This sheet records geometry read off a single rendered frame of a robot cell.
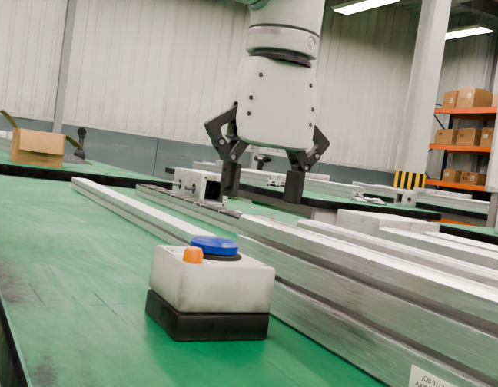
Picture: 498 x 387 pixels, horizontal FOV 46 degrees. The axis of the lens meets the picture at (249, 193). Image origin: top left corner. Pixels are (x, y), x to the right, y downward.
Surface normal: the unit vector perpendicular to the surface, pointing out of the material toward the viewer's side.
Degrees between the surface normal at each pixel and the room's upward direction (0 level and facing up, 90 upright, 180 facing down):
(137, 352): 0
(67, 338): 0
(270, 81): 90
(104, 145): 90
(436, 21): 90
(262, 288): 90
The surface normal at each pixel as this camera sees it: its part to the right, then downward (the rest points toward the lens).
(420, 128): 0.46, 0.11
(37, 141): 0.45, -0.26
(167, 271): -0.88, -0.10
